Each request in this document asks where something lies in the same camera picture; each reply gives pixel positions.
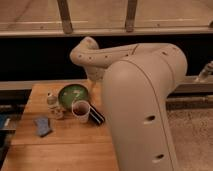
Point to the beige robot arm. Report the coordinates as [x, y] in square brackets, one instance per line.
[136, 80]

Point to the black rectangular box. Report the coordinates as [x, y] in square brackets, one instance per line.
[96, 116]

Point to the blue sponge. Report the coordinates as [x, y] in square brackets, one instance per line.
[43, 126]

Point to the blue object at edge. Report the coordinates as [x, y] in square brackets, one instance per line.
[4, 121]

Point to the right metal post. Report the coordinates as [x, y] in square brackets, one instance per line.
[130, 15]

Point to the metal post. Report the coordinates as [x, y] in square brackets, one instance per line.
[130, 15]
[65, 16]

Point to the left metal post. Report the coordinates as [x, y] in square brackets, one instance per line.
[65, 16]

